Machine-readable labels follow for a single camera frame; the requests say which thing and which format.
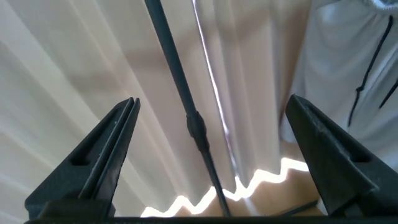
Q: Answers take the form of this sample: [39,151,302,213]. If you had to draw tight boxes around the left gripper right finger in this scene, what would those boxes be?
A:
[285,94,398,217]

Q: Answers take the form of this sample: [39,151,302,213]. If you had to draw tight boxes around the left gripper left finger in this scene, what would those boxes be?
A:
[24,97,141,218]

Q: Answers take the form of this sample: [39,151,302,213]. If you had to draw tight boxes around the pale grey shorts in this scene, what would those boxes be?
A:
[279,0,398,172]

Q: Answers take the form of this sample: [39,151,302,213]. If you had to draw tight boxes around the beige curtain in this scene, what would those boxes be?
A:
[0,0,315,218]

